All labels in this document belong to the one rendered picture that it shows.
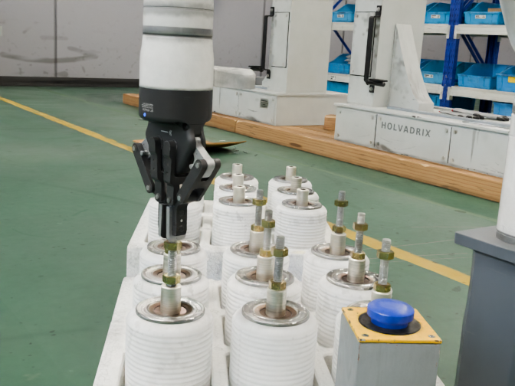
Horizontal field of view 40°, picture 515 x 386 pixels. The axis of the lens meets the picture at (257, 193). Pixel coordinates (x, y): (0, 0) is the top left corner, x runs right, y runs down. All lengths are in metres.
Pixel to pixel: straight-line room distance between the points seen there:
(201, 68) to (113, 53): 6.69
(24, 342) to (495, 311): 0.80
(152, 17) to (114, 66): 6.69
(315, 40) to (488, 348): 3.24
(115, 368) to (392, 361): 0.34
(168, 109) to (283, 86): 3.35
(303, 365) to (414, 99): 2.70
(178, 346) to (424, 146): 2.48
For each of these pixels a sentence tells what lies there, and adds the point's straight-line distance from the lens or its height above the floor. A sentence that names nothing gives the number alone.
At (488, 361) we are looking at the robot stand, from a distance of 1.04.
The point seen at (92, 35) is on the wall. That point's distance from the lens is 7.30.
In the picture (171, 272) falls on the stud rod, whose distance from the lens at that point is 0.76.
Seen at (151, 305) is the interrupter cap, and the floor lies 0.25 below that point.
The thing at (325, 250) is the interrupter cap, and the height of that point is 0.25.
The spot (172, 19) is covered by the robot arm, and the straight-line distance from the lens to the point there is 0.69.
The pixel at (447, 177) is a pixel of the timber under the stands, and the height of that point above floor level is 0.05.
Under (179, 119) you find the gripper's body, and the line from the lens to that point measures 0.69.
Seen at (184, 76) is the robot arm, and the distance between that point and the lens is 0.69.
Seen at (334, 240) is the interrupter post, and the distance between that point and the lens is 1.01.
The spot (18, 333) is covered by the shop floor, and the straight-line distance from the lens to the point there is 1.37.
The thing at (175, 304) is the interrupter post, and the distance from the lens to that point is 0.77.
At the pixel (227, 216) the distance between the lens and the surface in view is 1.26.
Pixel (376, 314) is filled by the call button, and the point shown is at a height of 0.33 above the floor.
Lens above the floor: 0.55
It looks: 12 degrees down
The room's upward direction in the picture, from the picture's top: 3 degrees clockwise
